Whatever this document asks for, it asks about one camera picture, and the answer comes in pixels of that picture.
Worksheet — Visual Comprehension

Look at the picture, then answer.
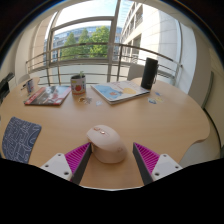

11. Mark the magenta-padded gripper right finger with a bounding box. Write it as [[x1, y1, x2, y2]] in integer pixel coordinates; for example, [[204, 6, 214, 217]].
[[132, 142, 183, 186]]

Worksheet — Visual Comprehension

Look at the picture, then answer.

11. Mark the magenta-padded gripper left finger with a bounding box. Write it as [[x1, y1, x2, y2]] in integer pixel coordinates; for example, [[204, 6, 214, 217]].
[[40, 142, 93, 186]]

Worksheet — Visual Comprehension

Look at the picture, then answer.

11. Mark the beige computer mouse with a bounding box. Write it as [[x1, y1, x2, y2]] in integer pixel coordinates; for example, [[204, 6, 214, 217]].
[[86, 124, 129, 165]]

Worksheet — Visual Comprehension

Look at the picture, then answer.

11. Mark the blue patterned mouse pad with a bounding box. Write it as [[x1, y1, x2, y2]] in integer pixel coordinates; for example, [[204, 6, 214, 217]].
[[1, 116, 43, 165]]

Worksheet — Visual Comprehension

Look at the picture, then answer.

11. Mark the red and blue magazine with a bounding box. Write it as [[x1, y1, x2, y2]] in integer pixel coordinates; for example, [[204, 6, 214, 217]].
[[23, 85, 72, 107]]

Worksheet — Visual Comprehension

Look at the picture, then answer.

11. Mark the light blue illustrated book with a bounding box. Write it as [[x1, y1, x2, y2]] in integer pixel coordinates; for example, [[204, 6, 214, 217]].
[[90, 80, 151, 106]]

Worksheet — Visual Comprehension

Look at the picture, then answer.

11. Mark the black cylindrical bottle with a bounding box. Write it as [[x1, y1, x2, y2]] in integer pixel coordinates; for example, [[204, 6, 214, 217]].
[[140, 57, 160, 91]]

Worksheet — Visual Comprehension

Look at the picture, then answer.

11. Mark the white chair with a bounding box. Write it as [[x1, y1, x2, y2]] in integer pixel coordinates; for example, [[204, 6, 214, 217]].
[[127, 63, 146, 82]]

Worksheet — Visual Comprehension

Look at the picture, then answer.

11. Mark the metal balcony railing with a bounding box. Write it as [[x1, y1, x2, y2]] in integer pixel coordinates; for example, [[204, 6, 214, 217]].
[[25, 42, 184, 86]]

